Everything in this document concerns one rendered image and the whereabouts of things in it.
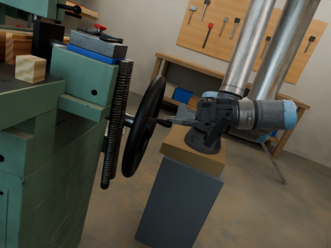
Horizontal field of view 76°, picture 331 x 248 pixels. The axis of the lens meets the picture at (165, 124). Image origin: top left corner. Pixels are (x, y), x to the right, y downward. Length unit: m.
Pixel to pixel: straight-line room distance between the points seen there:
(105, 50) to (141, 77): 3.54
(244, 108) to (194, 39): 3.15
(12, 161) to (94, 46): 0.27
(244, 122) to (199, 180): 0.46
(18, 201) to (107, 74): 0.32
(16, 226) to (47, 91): 0.31
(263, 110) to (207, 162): 0.43
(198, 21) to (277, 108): 3.20
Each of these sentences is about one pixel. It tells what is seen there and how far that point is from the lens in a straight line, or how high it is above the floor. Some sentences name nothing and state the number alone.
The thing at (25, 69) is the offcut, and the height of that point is 0.92.
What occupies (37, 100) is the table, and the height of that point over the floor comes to 0.87.
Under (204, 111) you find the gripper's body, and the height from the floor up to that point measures 0.88.
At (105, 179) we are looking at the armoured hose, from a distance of 0.61.
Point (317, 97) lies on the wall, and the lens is 4.03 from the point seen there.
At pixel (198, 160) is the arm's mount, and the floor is 0.59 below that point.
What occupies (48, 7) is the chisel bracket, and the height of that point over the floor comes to 1.02.
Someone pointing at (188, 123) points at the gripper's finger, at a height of 0.83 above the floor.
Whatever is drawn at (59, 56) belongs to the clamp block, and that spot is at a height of 0.94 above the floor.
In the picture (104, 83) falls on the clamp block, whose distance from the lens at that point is 0.46.
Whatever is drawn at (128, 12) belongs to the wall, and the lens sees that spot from 4.15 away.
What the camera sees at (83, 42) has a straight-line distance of 0.49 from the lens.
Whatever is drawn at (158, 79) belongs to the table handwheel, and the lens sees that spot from 0.51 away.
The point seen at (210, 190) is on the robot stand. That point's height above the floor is 0.49.
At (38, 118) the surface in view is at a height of 0.84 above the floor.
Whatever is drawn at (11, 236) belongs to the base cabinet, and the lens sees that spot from 0.64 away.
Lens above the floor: 1.04
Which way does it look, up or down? 20 degrees down
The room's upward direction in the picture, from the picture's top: 19 degrees clockwise
